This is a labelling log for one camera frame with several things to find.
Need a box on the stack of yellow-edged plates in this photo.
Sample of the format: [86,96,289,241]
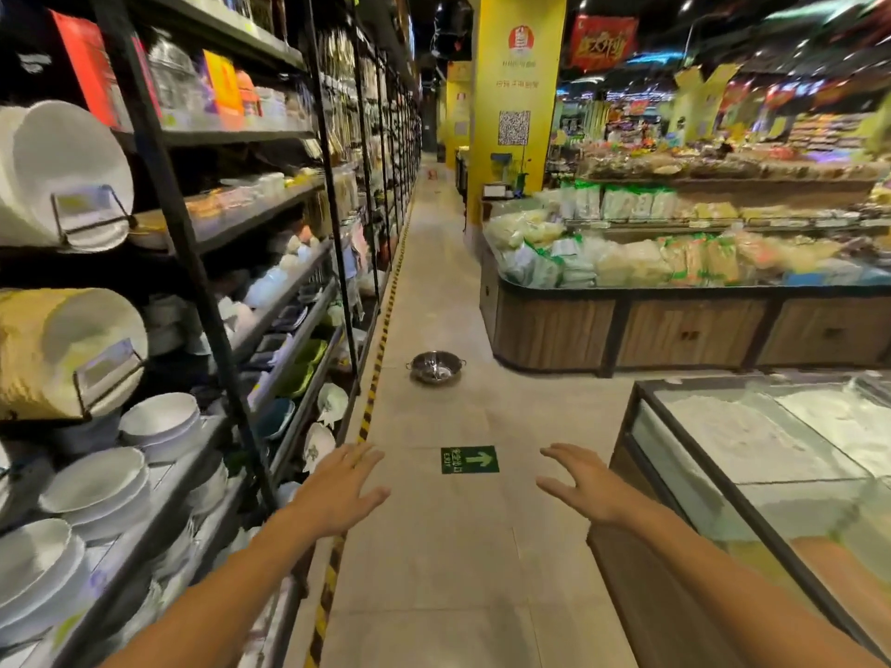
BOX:
[0,288,149,421]

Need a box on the black metal shelf unit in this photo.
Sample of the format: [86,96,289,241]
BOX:
[0,0,423,668]

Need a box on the red flat box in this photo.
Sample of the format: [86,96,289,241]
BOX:
[49,9,135,131]

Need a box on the wide yellow pillar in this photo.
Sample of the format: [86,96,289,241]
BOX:
[466,0,568,233]

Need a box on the clear shelf label holder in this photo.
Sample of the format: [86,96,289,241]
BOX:
[50,185,135,245]
[72,338,146,412]

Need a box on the person's right hand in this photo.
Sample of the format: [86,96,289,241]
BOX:
[535,443,652,530]

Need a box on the pile of packaged dry noodles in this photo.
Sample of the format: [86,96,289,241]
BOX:
[483,179,891,290]

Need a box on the person's left forearm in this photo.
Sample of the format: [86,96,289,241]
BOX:
[101,506,314,668]

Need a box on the narrow yellow pillar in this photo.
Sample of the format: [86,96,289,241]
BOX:
[444,60,473,169]

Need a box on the person's right forearm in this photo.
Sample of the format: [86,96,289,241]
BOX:
[618,496,886,668]

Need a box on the black and yellow hazard tape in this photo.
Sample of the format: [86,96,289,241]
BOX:
[303,194,417,668]

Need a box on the wooden display counter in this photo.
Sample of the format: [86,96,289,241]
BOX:
[478,246,891,378]

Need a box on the orange flat box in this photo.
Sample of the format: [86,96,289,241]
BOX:
[201,50,246,130]

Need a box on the white weighing scale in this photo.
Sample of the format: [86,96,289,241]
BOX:
[482,153,515,200]

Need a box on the red hanging banner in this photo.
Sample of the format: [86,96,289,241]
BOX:
[568,14,639,72]

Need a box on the yellow hanging sign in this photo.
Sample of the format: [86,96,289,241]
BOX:
[670,62,740,145]

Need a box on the stack of large white plates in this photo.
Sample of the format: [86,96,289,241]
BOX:
[0,100,135,253]

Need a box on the glass-top chest freezer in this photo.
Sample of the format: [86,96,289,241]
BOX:
[588,371,891,668]

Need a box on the row of clear glass jars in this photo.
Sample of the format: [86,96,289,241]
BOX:
[147,33,204,130]

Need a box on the stack of white bowls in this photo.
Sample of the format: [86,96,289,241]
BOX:
[0,518,89,646]
[38,446,152,544]
[117,392,204,464]

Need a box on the green arrow floor sticker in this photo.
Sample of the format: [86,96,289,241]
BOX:
[440,445,501,475]

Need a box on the stainless steel two-handled pot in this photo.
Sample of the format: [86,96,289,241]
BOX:
[407,351,467,385]

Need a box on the person's left hand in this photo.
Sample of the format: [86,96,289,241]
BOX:
[287,443,392,541]

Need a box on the row of assorted ceramic dishes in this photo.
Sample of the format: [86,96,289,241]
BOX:
[209,222,363,508]

